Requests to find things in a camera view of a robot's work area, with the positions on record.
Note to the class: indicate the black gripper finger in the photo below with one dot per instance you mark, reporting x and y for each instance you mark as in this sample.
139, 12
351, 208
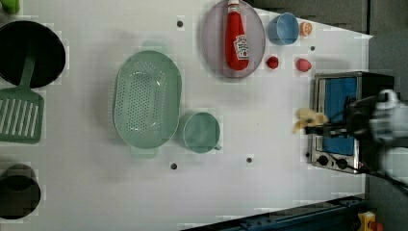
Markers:
331, 130

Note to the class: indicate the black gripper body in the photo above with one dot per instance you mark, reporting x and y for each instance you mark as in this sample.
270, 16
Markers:
357, 114

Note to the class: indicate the plush peeled banana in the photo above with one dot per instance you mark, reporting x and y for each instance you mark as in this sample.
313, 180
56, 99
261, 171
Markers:
308, 118

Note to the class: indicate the green mug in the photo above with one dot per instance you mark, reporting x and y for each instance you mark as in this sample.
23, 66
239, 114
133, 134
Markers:
201, 133

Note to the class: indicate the silver toaster oven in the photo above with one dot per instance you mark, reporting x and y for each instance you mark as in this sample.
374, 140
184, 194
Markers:
330, 93

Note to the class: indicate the pink fruit toy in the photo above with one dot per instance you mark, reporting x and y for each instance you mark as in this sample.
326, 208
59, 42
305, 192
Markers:
303, 65

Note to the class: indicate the red strawberry toy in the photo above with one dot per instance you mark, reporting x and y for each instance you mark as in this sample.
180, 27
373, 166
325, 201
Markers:
272, 62

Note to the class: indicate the yellow red emergency button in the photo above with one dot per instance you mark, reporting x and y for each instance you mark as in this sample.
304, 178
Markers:
369, 222

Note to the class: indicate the orange half toy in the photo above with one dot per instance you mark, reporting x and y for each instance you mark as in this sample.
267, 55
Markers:
305, 28

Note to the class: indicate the blue cup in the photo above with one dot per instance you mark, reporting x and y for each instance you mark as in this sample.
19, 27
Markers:
283, 29

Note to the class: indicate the red ketchup bottle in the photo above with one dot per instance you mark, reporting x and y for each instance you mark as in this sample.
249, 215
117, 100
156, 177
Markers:
236, 47

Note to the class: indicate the grey oval plate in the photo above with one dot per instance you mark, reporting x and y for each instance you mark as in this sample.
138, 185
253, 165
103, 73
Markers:
213, 38

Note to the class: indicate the green perforated colander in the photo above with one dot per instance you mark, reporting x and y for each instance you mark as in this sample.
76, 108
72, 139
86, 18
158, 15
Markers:
146, 106

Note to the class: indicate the green slotted spatula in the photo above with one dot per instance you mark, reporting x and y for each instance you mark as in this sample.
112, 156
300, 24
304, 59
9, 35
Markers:
22, 109

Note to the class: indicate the black cylindrical pot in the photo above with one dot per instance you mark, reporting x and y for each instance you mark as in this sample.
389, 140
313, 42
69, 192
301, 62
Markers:
20, 192

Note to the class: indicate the black round pan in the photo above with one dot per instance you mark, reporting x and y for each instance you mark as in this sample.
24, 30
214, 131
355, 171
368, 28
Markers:
14, 42

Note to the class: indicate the green object at corner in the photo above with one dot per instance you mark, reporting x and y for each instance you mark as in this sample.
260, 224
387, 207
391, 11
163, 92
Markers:
10, 6

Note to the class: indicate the blue metal frame rail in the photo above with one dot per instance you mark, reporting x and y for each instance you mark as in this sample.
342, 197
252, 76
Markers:
332, 215

